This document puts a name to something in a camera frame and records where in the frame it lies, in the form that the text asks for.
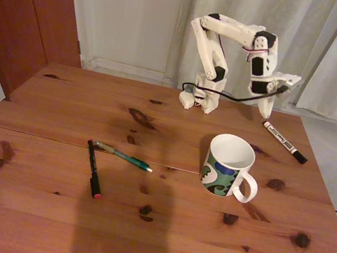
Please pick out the white marker black cap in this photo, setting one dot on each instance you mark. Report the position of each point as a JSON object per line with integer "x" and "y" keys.
{"x": 281, "y": 140}

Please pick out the green transparent pen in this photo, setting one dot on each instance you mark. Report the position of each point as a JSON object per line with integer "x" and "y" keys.
{"x": 125, "y": 157}

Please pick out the black pen red end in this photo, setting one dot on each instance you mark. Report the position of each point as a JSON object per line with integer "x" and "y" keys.
{"x": 94, "y": 172}

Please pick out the white mug green blue pattern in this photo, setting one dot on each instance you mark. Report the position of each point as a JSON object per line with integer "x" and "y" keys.
{"x": 230, "y": 162}

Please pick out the white controller board case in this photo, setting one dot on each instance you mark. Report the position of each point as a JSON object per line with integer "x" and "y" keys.
{"x": 187, "y": 100}

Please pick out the brown wooden cabinet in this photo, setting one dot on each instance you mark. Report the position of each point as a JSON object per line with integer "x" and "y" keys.
{"x": 19, "y": 13}

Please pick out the silver camera box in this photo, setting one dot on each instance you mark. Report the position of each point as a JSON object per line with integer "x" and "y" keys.
{"x": 290, "y": 83}

